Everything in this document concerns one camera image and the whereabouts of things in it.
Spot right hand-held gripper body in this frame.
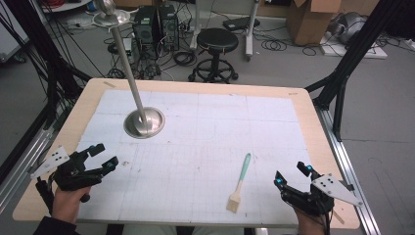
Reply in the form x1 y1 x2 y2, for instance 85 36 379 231
280 173 365 217

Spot aluminium rail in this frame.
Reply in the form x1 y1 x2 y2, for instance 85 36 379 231
314 105 382 235
0 126 55 214

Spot white flat board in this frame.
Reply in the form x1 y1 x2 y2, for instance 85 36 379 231
318 30 390 61

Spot teal handled pastry brush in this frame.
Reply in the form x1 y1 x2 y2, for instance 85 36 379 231
226 152 253 214

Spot coiled black cable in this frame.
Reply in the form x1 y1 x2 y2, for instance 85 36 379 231
172 50 198 68
260 37 289 52

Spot black round stool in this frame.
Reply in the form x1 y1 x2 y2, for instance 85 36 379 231
187 27 240 84

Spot black metal frame stand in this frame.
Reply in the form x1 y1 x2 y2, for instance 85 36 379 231
0 0 93 131
304 0 406 143

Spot black computer tower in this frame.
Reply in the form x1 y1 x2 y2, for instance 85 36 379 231
132 7 161 54
159 4 181 52

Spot brown cardboard box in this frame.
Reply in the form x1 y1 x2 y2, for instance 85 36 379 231
286 0 345 47

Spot person's left hand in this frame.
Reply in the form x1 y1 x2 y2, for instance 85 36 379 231
51 185 92 225

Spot person's right hand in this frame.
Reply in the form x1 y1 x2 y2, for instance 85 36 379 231
293 206 331 235

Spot black flat device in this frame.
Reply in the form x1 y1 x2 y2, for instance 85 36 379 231
222 16 261 32

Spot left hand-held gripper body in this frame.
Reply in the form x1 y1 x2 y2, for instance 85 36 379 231
29 145 106 204

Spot white grid paper mat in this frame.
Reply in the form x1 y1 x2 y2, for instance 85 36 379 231
75 89 315 227

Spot white table frame legs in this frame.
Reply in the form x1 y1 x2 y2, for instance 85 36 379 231
190 0 261 63

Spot metal stand with round base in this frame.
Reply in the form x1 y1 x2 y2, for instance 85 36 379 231
92 0 166 140

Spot grey rounded appliance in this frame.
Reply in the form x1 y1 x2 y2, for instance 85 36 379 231
328 12 369 46

